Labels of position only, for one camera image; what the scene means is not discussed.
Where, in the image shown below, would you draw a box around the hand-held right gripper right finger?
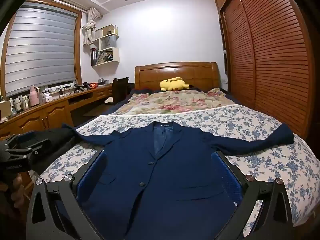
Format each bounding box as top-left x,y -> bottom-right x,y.
211,150 -> 294,240

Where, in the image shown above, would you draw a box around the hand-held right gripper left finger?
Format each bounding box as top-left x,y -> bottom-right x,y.
26,149 -> 108,240

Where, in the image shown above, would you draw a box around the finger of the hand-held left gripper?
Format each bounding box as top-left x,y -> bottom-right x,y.
0,131 -> 38,147
5,138 -> 52,157

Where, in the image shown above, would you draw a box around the navy blue blazer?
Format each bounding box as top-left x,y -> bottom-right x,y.
62,121 -> 294,240

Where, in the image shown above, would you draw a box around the black folded clothes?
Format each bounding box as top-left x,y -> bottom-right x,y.
24,127 -> 77,174

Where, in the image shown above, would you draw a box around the person's left hand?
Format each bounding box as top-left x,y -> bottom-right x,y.
7,174 -> 25,209

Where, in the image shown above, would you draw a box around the group of white bottles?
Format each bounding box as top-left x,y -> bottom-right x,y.
10,95 -> 29,113

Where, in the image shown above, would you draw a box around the cardboard box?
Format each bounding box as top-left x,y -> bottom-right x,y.
0,101 -> 12,117

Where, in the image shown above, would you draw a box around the wooden desk with cabinets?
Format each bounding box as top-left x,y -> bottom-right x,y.
0,84 -> 114,140

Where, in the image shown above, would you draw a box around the pink thermos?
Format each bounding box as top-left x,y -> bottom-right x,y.
29,85 -> 41,107

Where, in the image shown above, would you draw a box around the blue floral bedspread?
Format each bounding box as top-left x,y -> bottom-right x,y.
29,104 -> 320,240

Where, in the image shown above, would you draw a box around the black device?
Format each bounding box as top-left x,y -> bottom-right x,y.
72,82 -> 90,92

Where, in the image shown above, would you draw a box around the pink floral blanket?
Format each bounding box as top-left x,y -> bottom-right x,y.
124,87 -> 235,115

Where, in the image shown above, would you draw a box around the grey window blind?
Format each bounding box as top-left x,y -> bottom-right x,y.
5,1 -> 78,97

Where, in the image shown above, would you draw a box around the dark chair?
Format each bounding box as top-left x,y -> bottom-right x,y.
111,77 -> 130,105

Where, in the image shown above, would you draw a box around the yellow plush toy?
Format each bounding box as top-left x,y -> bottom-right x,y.
160,77 -> 191,92

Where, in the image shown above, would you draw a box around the stack of books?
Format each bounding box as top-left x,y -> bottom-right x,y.
96,51 -> 113,64

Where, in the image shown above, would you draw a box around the wooden headboard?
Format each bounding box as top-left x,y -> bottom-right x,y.
134,62 -> 221,92

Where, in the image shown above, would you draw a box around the beige tied curtain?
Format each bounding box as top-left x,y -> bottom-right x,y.
82,6 -> 104,46

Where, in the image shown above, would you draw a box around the grey paper bag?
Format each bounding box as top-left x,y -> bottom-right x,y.
100,35 -> 117,51

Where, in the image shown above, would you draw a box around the wooden louvered wardrobe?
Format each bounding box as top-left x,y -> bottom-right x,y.
214,0 -> 317,140

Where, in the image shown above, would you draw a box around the wooden window frame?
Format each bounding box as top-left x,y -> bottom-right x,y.
0,0 -> 83,101

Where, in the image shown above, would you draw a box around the white wall shelf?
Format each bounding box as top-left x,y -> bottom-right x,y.
90,24 -> 121,67

